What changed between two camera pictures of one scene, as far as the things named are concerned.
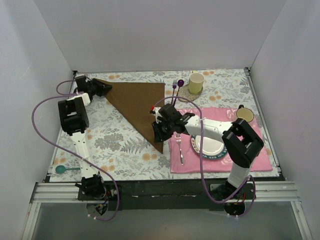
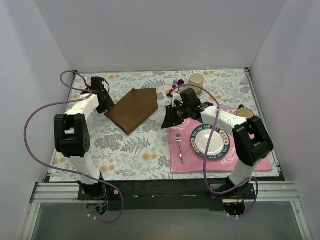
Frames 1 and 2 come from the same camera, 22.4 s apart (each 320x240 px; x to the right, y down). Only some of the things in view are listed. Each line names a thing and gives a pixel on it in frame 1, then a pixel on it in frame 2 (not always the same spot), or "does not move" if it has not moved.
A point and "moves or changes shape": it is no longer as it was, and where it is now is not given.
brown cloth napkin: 135,99 moves or changes shape
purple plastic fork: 174,84 does not move
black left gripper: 96,86 to 105,102
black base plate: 163,195 does not move
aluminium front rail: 267,192 does not move
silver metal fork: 178,140 does not move
